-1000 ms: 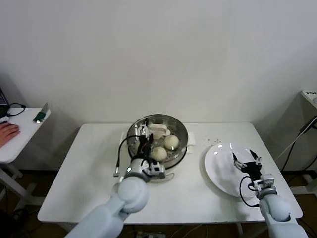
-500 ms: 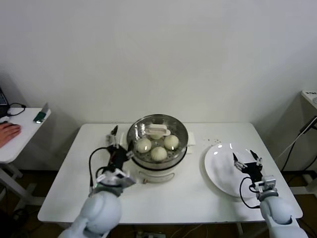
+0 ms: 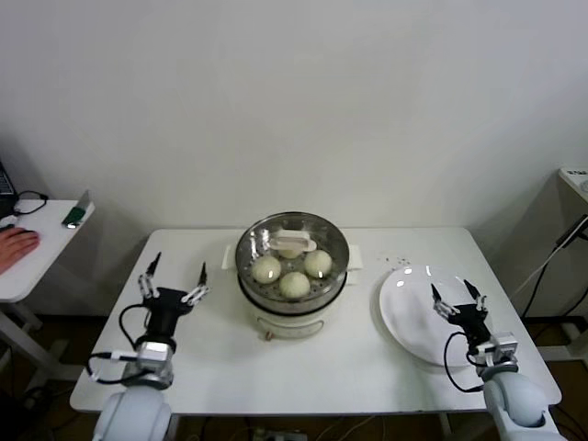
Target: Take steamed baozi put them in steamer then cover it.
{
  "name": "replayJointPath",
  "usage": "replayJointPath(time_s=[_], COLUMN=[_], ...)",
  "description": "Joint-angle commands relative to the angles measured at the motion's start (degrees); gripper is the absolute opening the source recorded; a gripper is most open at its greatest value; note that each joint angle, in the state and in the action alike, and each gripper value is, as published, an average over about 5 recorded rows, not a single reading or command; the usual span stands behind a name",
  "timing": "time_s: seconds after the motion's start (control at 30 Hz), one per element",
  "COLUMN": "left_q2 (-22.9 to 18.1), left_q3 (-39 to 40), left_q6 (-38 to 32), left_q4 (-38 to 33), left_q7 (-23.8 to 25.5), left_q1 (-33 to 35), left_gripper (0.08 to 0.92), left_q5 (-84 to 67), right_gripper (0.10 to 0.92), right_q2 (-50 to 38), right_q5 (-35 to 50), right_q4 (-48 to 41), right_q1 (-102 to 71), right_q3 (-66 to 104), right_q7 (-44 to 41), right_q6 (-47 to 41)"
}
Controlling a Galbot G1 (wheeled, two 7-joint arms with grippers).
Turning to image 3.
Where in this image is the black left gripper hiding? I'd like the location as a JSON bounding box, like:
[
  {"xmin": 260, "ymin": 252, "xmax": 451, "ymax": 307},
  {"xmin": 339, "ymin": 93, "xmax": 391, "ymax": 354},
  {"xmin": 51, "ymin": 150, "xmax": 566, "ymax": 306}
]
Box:
[{"xmin": 138, "ymin": 251, "xmax": 211, "ymax": 344}]

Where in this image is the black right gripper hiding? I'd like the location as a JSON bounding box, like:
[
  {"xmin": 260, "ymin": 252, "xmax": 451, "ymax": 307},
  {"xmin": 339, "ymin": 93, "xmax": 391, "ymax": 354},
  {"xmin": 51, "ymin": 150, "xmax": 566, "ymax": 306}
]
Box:
[{"xmin": 430, "ymin": 277, "xmax": 493, "ymax": 346}]

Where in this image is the glass lid white handle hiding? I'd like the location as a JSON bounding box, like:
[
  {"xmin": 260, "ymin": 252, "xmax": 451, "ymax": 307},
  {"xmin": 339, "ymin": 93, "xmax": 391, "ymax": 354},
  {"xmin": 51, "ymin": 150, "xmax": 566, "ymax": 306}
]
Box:
[{"xmin": 235, "ymin": 210, "xmax": 350, "ymax": 300}]

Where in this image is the steel steamer basket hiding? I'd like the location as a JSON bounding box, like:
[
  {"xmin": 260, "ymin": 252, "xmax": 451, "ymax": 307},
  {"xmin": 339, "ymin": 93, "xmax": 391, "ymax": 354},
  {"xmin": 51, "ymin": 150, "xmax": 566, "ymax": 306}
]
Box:
[{"xmin": 222, "ymin": 210, "xmax": 365, "ymax": 312}]

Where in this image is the person's hand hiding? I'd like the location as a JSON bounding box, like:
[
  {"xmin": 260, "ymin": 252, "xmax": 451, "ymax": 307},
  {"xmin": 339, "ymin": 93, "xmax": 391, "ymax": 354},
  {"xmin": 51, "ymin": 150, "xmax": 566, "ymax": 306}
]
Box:
[{"xmin": 0, "ymin": 226, "xmax": 41, "ymax": 277}]

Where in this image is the white round plate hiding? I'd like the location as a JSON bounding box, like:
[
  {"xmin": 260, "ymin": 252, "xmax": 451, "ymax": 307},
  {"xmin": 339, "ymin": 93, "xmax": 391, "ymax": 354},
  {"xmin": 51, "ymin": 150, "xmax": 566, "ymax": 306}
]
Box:
[{"xmin": 378, "ymin": 265, "xmax": 495, "ymax": 368}]

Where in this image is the green white handheld device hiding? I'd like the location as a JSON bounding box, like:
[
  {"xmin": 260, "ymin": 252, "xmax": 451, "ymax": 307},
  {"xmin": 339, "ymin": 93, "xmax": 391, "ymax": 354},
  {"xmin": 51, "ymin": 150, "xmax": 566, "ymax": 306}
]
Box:
[{"xmin": 61, "ymin": 189, "xmax": 91, "ymax": 230}]

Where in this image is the white side table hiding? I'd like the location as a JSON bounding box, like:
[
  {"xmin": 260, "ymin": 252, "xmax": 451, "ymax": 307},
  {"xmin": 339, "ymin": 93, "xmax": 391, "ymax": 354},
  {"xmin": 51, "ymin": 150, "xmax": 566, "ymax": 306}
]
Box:
[{"xmin": 0, "ymin": 198, "xmax": 96, "ymax": 382}]

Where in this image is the white electric cooker base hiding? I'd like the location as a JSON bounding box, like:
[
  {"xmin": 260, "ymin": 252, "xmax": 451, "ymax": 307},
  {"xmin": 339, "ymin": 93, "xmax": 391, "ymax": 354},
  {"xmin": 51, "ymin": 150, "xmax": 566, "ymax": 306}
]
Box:
[{"xmin": 241, "ymin": 284, "xmax": 344, "ymax": 344}]

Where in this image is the black rectangular bar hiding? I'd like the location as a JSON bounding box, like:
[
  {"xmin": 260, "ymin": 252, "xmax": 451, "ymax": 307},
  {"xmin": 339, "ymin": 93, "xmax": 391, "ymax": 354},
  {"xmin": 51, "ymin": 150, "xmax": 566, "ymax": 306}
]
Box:
[{"xmin": 555, "ymin": 215, "xmax": 578, "ymax": 249}]

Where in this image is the white floor power strip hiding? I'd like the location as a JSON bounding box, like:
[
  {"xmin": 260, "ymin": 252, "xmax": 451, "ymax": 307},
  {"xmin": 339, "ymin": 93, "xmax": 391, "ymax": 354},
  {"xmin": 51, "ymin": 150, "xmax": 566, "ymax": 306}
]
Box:
[{"xmin": 251, "ymin": 426, "xmax": 308, "ymax": 441}]

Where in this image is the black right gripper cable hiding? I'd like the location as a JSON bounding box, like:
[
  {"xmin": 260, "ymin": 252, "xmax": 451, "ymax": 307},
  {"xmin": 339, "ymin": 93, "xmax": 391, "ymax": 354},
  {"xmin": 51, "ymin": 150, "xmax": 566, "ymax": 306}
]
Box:
[{"xmin": 443, "ymin": 333, "xmax": 488, "ymax": 394}]

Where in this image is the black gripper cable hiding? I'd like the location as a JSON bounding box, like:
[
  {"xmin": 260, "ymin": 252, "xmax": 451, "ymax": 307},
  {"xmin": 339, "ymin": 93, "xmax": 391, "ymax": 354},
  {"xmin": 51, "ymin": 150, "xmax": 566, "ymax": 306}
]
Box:
[
  {"xmin": 443, "ymin": 333, "xmax": 488, "ymax": 394},
  {"xmin": 119, "ymin": 302, "xmax": 153, "ymax": 353}
]

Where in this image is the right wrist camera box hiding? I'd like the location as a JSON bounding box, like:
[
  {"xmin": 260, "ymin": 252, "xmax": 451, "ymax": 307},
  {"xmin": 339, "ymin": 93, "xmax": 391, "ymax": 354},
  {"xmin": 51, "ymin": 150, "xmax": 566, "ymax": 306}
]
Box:
[{"xmin": 480, "ymin": 333, "xmax": 519, "ymax": 367}]

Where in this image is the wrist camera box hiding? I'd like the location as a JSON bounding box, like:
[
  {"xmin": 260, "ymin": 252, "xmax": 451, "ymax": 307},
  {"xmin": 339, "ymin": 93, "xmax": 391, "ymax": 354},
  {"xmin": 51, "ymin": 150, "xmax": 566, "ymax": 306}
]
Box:
[
  {"xmin": 136, "ymin": 341, "xmax": 170, "ymax": 368},
  {"xmin": 480, "ymin": 333, "xmax": 519, "ymax": 367}
]

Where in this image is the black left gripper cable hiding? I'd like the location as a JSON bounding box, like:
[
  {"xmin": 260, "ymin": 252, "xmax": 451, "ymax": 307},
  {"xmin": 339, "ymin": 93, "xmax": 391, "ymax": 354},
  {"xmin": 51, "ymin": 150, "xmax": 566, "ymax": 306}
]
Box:
[{"xmin": 119, "ymin": 302, "xmax": 153, "ymax": 353}]

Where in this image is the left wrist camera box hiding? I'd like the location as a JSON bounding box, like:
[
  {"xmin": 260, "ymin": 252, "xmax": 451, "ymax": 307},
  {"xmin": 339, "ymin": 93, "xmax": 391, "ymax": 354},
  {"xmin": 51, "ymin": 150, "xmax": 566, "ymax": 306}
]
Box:
[{"xmin": 136, "ymin": 341, "xmax": 170, "ymax": 368}]

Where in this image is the white hanging cable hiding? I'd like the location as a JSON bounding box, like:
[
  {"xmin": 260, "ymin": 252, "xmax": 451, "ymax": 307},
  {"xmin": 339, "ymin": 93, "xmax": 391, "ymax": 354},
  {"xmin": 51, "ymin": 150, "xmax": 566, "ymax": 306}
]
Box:
[{"xmin": 513, "ymin": 236, "xmax": 588, "ymax": 295}]

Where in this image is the white plug camera cable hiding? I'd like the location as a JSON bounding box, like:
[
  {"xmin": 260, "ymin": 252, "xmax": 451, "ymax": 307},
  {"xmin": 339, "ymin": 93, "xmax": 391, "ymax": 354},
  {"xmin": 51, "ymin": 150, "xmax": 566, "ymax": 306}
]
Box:
[{"xmin": 86, "ymin": 350, "xmax": 141, "ymax": 386}]

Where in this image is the black laptop cable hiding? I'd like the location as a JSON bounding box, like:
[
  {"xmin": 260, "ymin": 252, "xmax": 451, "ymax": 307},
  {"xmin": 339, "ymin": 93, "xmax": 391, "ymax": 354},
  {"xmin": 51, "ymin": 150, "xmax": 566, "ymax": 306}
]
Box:
[{"xmin": 11, "ymin": 190, "xmax": 49, "ymax": 217}]

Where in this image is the black floor cable bundle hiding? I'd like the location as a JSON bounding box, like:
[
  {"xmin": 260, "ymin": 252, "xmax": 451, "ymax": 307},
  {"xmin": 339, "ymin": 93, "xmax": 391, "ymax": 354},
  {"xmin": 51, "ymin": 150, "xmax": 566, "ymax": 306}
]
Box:
[{"xmin": 13, "ymin": 384, "xmax": 70, "ymax": 431}]

